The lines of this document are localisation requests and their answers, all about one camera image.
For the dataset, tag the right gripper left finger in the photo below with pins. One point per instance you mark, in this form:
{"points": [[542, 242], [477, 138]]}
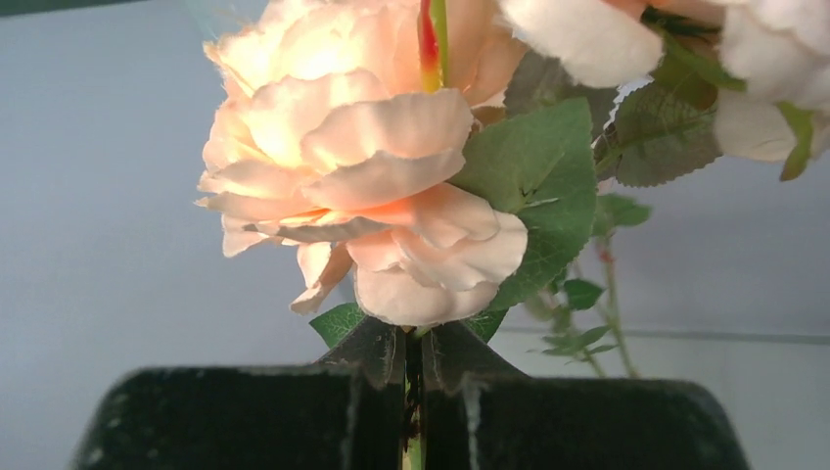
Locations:
{"points": [[343, 411]]}

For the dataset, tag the peach rose stem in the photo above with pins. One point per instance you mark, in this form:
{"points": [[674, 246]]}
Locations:
{"points": [[392, 142]]}

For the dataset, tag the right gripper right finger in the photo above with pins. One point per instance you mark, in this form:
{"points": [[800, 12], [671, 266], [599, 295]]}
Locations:
{"points": [[480, 412]]}

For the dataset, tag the white rose stem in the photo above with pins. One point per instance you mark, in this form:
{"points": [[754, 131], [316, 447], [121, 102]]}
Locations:
{"points": [[698, 80]]}

